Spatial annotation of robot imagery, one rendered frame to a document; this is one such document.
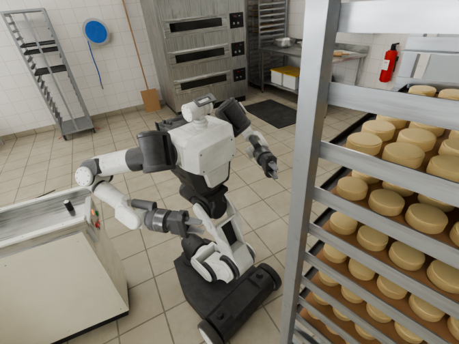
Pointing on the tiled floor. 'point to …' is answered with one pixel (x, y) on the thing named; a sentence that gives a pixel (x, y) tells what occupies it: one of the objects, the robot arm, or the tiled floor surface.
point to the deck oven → (197, 49)
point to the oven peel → (149, 99)
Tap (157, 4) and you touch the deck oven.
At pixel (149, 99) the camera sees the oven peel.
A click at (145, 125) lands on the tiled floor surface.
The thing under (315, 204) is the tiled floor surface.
